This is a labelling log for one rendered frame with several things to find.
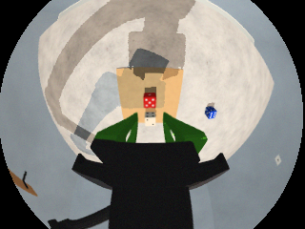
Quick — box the red die with white pips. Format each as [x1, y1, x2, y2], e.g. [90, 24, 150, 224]
[143, 93, 156, 108]

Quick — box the tan square mat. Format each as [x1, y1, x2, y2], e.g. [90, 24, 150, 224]
[116, 67, 184, 123]

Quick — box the grey die with black pips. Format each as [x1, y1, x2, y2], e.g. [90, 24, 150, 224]
[145, 112, 155, 126]

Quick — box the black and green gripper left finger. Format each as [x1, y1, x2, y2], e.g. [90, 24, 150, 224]
[94, 113, 138, 142]

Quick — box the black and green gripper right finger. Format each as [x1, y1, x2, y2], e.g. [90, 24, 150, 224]
[163, 112, 208, 154]

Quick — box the blue die with white pips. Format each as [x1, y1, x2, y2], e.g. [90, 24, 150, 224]
[205, 107, 216, 119]

